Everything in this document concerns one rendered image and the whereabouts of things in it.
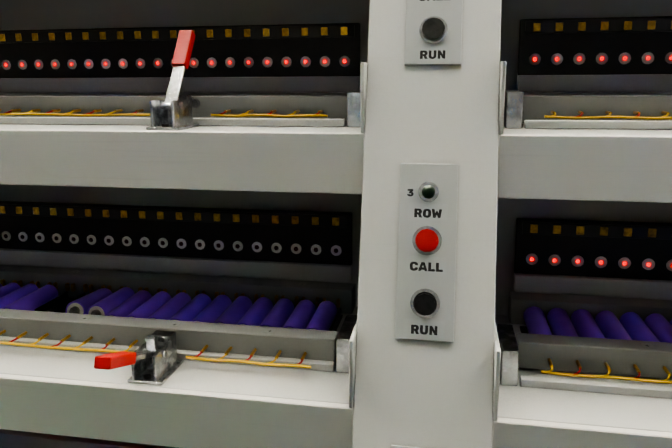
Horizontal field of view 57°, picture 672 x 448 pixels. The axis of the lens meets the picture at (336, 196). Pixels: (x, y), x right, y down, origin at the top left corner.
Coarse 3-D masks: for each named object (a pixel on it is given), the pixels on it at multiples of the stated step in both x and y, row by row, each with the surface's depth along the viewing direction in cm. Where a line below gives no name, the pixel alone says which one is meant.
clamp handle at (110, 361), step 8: (152, 344) 47; (120, 352) 43; (128, 352) 43; (136, 352) 45; (144, 352) 45; (152, 352) 46; (96, 360) 40; (104, 360) 40; (112, 360) 40; (120, 360) 41; (128, 360) 42; (96, 368) 40; (104, 368) 40; (112, 368) 40
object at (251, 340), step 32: (0, 320) 53; (32, 320) 52; (64, 320) 52; (96, 320) 52; (128, 320) 52; (160, 320) 52; (224, 352) 50; (256, 352) 49; (288, 352) 49; (320, 352) 48
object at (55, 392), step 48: (0, 384) 47; (48, 384) 47; (96, 384) 46; (144, 384) 46; (192, 384) 46; (240, 384) 46; (288, 384) 46; (336, 384) 46; (48, 432) 48; (96, 432) 47; (144, 432) 46; (192, 432) 45; (240, 432) 44; (288, 432) 44; (336, 432) 43
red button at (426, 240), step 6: (420, 234) 42; (426, 234) 42; (432, 234) 42; (420, 240) 42; (426, 240) 42; (432, 240) 42; (438, 240) 42; (420, 246) 42; (426, 246) 42; (432, 246) 42
